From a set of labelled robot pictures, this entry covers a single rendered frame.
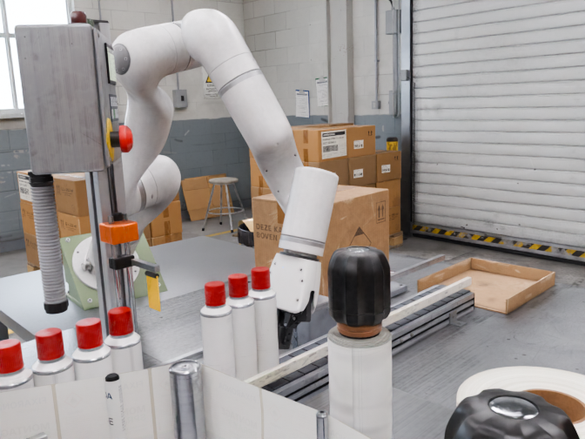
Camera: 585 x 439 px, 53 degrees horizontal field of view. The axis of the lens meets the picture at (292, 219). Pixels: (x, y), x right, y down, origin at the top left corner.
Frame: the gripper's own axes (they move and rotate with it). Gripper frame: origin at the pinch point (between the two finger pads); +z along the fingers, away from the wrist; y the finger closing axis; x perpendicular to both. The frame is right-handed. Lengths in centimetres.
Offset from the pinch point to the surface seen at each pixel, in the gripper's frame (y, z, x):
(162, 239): -309, -4, 179
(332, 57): -361, -232, 378
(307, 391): 5.5, 8.4, 3.6
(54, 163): -3, -21, -47
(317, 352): 4.4, 1.5, 5.4
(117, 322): 0.8, -1.0, -35.0
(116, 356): 1.2, 3.7, -34.2
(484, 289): 0, -16, 77
